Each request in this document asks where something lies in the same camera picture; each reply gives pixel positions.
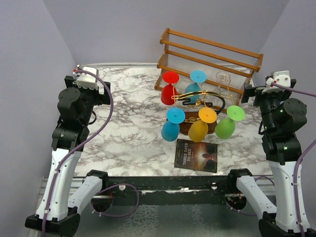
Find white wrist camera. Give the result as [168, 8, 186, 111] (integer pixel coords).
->
[73, 67, 99, 90]
[262, 70, 291, 93]

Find wooden two-tier shelf rack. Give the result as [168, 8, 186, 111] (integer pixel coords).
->
[157, 28, 264, 106]

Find yellow plastic wine glass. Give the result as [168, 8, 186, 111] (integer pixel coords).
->
[188, 107, 217, 142]

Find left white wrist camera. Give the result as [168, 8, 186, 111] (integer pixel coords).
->
[73, 67, 99, 90]

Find green plastic wine glass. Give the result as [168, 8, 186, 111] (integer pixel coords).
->
[215, 105, 245, 139]

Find gold wire wine glass rack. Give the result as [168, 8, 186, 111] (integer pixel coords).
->
[170, 73, 235, 136]

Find black metal base rail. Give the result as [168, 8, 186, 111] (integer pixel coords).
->
[88, 169, 249, 207]

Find clear wine glass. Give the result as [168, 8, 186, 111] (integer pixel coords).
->
[214, 71, 232, 99]

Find dark book three days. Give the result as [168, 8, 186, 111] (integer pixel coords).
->
[174, 139, 218, 173]

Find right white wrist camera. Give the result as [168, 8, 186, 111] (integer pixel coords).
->
[262, 70, 291, 93]

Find light blue plastic wine glass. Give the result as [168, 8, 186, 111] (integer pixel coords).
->
[185, 70, 206, 93]

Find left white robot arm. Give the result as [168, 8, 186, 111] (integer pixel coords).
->
[25, 72, 113, 237]

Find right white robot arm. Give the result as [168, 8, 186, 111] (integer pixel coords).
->
[104, 77, 316, 237]

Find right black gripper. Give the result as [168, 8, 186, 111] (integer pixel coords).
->
[242, 81, 291, 132]

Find red plastic wine glass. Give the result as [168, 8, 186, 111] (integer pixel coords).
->
[160, 71, 179, 105]

